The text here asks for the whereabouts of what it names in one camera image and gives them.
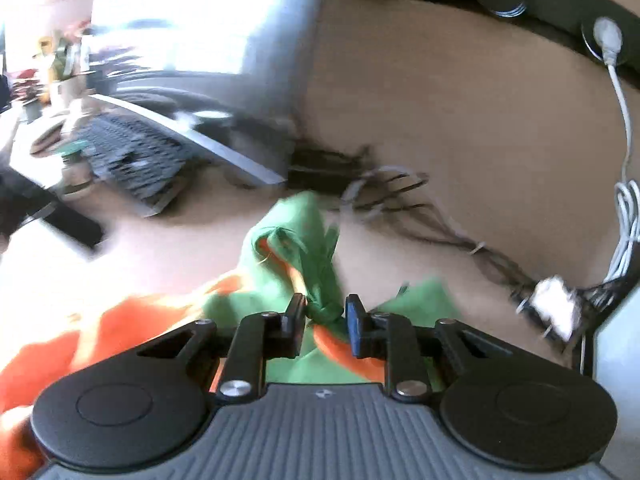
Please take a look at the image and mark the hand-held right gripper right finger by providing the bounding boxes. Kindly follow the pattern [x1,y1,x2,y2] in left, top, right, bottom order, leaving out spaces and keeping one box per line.
[345,294,506,403]

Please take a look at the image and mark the bundle of dark cables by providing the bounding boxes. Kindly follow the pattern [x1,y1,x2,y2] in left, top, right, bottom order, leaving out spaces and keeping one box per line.
[287,145,636,351]

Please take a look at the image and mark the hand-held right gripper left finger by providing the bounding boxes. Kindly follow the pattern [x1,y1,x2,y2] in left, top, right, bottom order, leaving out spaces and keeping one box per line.
[136,293,307,404]

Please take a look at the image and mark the green and orange garment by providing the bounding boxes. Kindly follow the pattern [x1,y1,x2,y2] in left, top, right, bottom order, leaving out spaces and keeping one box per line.
[0,191,461,480]

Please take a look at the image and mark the white cable connector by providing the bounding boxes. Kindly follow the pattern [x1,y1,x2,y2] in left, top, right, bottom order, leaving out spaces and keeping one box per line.
[515,276,583,343]

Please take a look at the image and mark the potted plants and figurines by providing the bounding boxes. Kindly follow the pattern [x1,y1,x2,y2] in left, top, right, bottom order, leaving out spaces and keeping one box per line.
[10,20,108,123]

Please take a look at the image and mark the black keyboard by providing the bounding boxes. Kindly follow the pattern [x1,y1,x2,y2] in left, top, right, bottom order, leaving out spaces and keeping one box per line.
[70,112,201,218]

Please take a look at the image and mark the computer monitor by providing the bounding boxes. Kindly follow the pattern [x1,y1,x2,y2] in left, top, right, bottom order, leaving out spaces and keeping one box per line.
[85,0,331,188]

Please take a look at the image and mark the white power cable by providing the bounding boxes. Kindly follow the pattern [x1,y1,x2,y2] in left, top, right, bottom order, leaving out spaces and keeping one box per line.
[592,16,640,283]

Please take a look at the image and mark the black flat device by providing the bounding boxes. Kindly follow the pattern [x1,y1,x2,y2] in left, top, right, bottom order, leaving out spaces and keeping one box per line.
[0,162,106,261]

